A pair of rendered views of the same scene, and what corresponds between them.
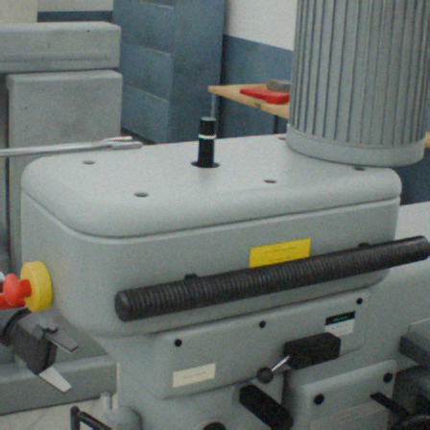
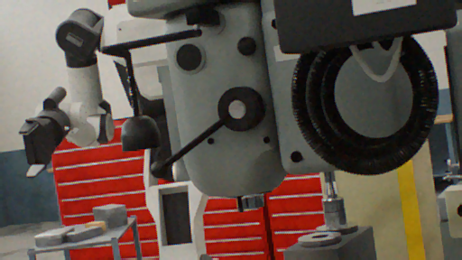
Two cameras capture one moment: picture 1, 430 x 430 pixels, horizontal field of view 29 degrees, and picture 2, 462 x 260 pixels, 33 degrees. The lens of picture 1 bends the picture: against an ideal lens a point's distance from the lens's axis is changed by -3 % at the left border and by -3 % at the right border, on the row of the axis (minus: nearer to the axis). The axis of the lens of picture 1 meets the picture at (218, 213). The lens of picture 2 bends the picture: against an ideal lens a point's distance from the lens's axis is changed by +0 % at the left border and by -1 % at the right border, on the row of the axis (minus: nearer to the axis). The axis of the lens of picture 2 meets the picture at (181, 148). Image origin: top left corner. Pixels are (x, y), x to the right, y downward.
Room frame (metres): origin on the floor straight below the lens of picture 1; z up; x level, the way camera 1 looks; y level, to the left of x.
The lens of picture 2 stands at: (0.26, -1.07, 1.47)
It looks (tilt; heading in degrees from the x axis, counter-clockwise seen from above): 3 degrees down; 58
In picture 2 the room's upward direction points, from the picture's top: 9 degrees counter-clockwise
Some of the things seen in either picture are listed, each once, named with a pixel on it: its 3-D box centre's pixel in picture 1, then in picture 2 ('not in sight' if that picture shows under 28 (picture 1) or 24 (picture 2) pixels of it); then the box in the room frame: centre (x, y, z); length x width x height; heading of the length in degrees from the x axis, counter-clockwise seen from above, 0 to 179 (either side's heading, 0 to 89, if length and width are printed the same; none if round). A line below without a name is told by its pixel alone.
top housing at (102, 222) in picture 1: (211, 222); not in sight; (1.07, 0.01, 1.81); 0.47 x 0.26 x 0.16; 123
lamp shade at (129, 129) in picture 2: not in sight; (139, 132); (0.95, 0.17, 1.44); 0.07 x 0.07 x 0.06
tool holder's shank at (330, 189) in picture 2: (107, 418); (328, 172); (1.41, 0.19, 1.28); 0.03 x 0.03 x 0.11
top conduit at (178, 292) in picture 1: (289, 274); not in sight; (0.96, -0.09, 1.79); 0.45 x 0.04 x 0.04; 123
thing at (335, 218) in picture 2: not in sight; (335, 214); (1.41, 0.19, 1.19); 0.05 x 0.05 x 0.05
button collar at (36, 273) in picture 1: (35, 286); not in sight; (0.94, 0.21, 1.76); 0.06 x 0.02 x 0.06; 33
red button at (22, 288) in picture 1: (17, 289); not in sight; (0.92, 0.23, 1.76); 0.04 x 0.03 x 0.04; 33
